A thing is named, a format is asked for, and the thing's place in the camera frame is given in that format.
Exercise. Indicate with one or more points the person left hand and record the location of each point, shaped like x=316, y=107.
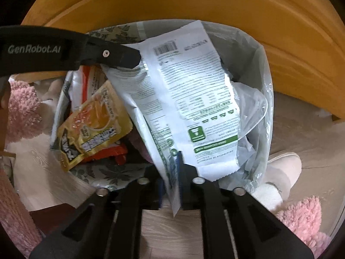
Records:
x=5, y=94

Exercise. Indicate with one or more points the silver green printed pouch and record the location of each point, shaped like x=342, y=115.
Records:
x=181, y=100

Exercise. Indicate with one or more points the purple towel cloth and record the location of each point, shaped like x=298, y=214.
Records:
x=137, y=142

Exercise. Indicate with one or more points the lined trash bin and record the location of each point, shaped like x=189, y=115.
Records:
x=260, y=136

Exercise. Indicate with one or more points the red white snack wrapper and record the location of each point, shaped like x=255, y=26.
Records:
x=78, y=87

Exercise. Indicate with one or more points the pink fluffy rug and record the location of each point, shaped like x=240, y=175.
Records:
x=31, y=115

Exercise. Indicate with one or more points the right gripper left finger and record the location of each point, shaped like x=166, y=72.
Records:
x=107, y=224

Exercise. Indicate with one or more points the white slipper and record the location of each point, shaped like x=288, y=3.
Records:
x=282, y=173

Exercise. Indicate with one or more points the small gold foil packet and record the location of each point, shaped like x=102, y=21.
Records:
x=98, y=123

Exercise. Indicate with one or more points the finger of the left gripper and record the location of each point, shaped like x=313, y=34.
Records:
x=99, y=51

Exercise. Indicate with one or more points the clear plastic bag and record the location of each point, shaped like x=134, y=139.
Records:
x=253, y=108

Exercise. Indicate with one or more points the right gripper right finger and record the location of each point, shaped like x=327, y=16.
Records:
x=233, y=223

